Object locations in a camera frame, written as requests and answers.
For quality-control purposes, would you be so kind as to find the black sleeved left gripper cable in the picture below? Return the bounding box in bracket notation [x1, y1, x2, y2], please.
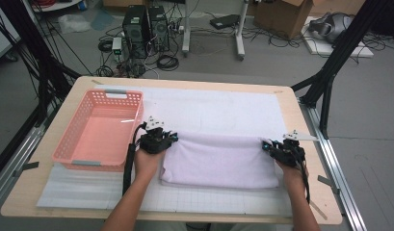
[121, 121, 148, 196]

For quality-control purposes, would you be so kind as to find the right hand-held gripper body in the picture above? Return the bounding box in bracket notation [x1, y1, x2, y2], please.
[269, 129, 320, 168]

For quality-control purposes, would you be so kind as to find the ribbed pale grey sheet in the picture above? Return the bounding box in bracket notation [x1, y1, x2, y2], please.
[36, 163, 154, 211]

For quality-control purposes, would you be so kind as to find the aluminium rail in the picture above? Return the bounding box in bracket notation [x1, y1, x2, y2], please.
[299, 101, 368, 231]
[0, 105, 48, 211]

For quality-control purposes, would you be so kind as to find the thin wooden strip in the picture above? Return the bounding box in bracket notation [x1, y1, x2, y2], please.
[309, 200, 329, 221]

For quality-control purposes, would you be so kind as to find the white power strip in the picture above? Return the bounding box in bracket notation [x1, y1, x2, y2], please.
[171, 20, 185, 37]

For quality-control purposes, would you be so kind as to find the white grid mat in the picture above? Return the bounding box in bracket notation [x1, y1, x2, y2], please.
[88, 84, 300, 217]

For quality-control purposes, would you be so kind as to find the black flat box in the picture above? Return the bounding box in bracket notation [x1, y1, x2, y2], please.
[209, 13, 242, 31]

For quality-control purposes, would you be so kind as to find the lilac patterned towel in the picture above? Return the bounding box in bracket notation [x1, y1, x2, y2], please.
[159, 130, 280, 191]

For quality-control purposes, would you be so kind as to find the white floor board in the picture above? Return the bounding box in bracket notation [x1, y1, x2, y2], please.
[301, 15, 376, 60]

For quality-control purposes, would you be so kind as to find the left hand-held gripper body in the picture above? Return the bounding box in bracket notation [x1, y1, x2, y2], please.
[138, 115, 173, 155]

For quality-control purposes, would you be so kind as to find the black metal frame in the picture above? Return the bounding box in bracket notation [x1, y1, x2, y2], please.
[0, 0, 83, 127]
[290, 0, 394, 141]

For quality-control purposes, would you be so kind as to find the coiled black cable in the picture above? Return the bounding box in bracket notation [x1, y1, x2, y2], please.
[97, 39, 114, 54]
[95, 64, 116, 78]
[156, 54, 180, 72]

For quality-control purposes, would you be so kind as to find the pink plastic basket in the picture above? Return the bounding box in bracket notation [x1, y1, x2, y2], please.
[50, 90, 144, 172]

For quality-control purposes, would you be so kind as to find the small white device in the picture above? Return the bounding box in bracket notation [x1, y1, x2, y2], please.
[111, 37, 123, 63]

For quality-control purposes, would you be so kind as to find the white round table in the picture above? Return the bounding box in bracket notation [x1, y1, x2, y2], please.
[30, 0, 85, 13]

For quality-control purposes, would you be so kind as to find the open cardboard box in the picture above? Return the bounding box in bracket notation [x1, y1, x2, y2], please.
[252, 0, 314, 41]

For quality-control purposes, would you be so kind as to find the person's right hand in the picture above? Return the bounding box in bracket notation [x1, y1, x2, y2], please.
[275, 159, 309, 192]

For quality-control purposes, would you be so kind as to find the black computer tower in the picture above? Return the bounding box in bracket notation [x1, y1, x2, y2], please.
[147, 5, 171, 53]
[121, 4, 151, 61]

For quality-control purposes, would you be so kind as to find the clear plastic bag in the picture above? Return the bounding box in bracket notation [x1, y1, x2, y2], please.
[58, 13, 92, 35]

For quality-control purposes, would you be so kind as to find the teal floor sheet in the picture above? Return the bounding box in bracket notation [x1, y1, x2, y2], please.
[90, 9, 116, 32]

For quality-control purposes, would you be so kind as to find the grey rounded device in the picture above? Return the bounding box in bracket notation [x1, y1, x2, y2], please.
[308, 12, 355, 44]

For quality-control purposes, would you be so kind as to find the grey cabinet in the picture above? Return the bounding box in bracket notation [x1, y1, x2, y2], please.
[0, 4, 21, 63]

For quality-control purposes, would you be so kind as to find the white stand frame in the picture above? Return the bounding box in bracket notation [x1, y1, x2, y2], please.
[181, 0, 250, 62]

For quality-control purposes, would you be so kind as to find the person's left hand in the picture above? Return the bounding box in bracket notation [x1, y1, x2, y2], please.
[132, 147, 169, 181]

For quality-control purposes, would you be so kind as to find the grey metal bracket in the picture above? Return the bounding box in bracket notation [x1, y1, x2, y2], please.
[13, 161, 40, 178]
[317, 174, 341, 195]

